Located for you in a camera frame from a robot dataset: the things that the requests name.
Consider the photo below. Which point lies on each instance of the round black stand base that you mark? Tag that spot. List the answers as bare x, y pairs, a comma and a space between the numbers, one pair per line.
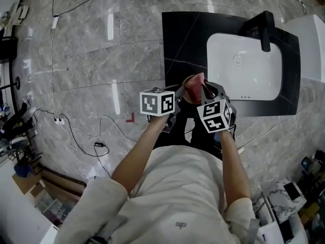
17, 83

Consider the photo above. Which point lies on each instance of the person's right forearm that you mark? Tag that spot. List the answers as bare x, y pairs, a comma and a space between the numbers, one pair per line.
234, 169

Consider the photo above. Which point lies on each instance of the white sink basin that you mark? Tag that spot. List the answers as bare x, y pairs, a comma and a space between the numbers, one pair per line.
254, 77

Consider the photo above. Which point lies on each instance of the white marble-pattern box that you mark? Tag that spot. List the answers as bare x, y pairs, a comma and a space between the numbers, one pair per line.
281, 205

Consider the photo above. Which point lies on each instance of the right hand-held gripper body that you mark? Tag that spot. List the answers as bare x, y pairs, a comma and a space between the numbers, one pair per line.
215, 118

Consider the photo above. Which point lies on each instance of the black waist device with screen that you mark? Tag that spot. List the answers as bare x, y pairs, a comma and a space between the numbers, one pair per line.
217, 139

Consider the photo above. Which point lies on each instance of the black power adapter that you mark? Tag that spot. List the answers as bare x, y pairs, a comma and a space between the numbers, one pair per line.
98, 145

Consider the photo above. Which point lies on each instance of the black faucet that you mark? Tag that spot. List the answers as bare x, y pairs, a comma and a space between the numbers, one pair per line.
266, 27

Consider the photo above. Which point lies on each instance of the black marble vanity unit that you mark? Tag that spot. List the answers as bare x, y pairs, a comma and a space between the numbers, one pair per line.
182, 39

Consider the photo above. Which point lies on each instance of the brown wooden bench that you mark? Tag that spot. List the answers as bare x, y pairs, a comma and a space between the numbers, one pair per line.
63, 180

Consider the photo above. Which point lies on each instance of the black tablet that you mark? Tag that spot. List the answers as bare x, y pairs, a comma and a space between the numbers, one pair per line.
292, 191

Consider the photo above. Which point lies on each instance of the person's white shirt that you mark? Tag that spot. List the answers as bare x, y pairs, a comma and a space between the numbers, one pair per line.
177, 192

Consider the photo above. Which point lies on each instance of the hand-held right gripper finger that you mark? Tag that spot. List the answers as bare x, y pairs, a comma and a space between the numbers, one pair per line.
220, 89
205, 95

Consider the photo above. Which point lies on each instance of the person's left forearm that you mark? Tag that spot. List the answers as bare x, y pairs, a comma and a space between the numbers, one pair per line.
142, 154

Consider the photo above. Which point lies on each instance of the white power strip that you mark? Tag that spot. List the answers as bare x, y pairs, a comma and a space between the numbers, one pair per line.
60, 121
55, 22

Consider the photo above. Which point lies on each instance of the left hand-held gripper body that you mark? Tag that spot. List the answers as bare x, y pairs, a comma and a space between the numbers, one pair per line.
155, 103

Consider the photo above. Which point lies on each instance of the gold round bowl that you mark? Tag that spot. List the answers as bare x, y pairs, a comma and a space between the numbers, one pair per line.
190, 98

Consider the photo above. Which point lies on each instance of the person's black trousers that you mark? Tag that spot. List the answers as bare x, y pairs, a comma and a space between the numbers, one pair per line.
182, 133

